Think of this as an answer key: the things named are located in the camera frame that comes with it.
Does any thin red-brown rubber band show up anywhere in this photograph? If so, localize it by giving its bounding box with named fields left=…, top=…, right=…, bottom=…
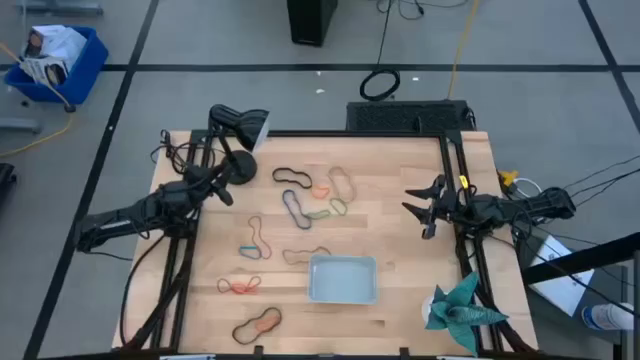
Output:
left=248, top=215, right=273, bottom=261

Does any black cable bundle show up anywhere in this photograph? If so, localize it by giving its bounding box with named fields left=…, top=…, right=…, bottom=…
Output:
left=149, top=128, right=191, bottom=174

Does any thin tan rubber band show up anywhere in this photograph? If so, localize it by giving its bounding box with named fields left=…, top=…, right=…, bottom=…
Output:
left=327, top=165, right=358, bottom=204

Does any white cable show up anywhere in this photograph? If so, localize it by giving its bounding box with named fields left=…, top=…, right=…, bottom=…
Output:
left=512, top=177, right=544, bottom=201

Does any teal leafed artificial plant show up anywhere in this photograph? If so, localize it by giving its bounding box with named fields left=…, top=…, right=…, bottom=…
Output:
left=424, top=271, right=510, bottom=357

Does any black metal beam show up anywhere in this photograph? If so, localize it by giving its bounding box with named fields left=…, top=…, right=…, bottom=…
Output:
left=519, top=232, right=640, bottom=286

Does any white plant pot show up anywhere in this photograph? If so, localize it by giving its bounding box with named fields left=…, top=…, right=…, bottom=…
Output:
left=421, top=294, right=437, bottom=324

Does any white plastic bottle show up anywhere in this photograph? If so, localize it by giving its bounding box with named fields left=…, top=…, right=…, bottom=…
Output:
left=581, top=302, right=636, bottom=332

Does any red rubber band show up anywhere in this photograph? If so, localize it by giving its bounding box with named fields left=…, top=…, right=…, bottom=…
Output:
left=216, top=276, right=251, bottom=295

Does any black perforated metal case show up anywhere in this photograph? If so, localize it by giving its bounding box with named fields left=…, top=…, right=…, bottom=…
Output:
left=345, top=99, right=476, bottom=134

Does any grey metal stand foot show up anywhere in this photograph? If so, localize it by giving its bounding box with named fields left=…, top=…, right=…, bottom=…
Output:
left=14, top=1, right=105, bottom=16
left=0, top=117, right=42, bottom=134

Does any coiled black cable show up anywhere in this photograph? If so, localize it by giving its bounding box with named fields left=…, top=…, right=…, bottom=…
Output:
left=358, top=0, right=401, bottom=102

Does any yellow extension cable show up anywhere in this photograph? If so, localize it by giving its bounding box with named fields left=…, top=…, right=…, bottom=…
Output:
left=446, top=0, right=482, bottom=100

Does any large black rubber band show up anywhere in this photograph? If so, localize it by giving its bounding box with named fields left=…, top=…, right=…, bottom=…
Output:
left=232, top=306, right=283, bottom=346

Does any black power cable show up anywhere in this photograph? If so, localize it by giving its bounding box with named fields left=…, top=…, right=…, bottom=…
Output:
left=118, top=233, right=167, bottom=347

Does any yellow cable with black plug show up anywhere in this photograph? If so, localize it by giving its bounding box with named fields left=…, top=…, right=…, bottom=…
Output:
left=0, top=42, right=77, bottom=159

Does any thin orange-red rubber band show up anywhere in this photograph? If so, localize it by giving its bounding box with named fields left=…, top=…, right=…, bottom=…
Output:
left=227, top=275, right=262, bottom=295

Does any thin black cable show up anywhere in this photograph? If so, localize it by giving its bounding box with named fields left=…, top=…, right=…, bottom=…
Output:
left=564, top=154, right=640, bottom=194

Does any black wavy rubber band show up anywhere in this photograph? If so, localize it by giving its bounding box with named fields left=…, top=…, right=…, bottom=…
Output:
left=272, top=167, right=313, bottom=190

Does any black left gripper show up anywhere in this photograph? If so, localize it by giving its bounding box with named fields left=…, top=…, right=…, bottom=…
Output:
left=182, top=160, right=241, bottom=207

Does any blue plastic crate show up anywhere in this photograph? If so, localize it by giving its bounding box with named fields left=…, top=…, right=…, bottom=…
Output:
left=3, top=25, right=110, bottom=105

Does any black desk lamp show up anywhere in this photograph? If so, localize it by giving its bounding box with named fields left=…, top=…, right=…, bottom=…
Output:
left=208, top=103, right=271, bottom=186

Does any black computer tower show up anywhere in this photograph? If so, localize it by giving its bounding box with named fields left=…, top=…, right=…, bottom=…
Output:
left=286, top=0, right=339, bottom=48

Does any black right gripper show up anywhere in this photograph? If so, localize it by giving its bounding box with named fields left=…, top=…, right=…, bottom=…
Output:
left=401, top=174, right=459, bottom=240

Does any white printed cardboard box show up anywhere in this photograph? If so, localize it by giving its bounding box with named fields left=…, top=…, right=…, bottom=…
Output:
left=20, top=56, right=70, bottom=86
left=22, top=24, right=87, bottom=64

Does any light grey plastic bin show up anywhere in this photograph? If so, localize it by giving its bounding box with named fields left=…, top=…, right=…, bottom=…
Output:
left=307, top=253, right=379, bottom=306

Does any white flat box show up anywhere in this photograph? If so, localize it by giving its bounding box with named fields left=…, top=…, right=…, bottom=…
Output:
left=527, top=234, right=596, bottom=317

